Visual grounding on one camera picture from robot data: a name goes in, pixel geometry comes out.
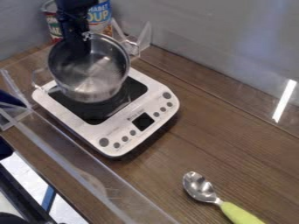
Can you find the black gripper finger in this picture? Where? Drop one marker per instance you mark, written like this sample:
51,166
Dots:
75,32

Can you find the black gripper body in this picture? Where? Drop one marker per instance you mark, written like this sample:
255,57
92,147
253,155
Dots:
73,9

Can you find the silver steel pot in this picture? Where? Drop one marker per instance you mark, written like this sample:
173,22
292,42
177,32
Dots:
89,74

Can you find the white and black stove top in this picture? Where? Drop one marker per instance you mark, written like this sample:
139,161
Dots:
116,125

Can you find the tomato sauce can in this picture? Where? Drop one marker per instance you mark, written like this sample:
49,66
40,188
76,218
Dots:
48,9

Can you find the alphabet soup can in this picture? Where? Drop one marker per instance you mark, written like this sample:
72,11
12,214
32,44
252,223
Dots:
99,18

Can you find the blue cloth object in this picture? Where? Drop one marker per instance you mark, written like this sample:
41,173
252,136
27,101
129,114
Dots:
5,149

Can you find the clear acrylic front barrier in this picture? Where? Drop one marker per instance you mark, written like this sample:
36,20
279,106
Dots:
100,195

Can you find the clear acrylic corner bracket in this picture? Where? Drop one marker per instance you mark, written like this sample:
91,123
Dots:
133,42

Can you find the clear acrylic left bracket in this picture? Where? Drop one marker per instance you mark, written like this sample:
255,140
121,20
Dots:
15,108

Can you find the spoon with green handle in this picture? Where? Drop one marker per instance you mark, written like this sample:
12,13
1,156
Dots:
200,190

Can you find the black and blue stand frame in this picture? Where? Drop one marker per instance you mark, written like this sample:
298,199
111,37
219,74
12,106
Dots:
23,202

